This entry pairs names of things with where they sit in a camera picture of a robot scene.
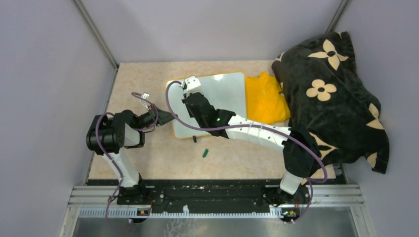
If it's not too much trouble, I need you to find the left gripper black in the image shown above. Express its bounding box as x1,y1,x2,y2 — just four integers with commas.
135,103,177,130

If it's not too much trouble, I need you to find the yellow-framed whiteboard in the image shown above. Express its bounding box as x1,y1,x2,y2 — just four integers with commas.
168,72,247,127

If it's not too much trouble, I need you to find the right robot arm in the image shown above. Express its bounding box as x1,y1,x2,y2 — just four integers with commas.
182,92,320,203

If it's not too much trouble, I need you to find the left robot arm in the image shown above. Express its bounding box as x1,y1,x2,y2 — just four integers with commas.
86,105,174,204

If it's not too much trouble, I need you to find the yellow folded cloth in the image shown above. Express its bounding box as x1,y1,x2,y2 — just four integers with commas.
245,72,291,124

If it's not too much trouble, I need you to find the black floral blanket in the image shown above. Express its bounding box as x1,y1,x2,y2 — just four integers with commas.
271,32,389,174

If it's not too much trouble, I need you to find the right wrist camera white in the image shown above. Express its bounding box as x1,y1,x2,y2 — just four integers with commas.
181,76,203,98

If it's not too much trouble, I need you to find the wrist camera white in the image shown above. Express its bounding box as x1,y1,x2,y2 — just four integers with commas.
181,76,203,98
140,93,151,109

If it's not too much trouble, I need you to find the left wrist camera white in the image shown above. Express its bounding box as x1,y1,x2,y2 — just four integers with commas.
140,93,151,109

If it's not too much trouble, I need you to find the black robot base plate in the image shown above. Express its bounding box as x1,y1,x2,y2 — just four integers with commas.
108,179,311,222

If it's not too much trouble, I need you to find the aluminium rail frame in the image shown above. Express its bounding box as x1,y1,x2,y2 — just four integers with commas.
68,179,364,221

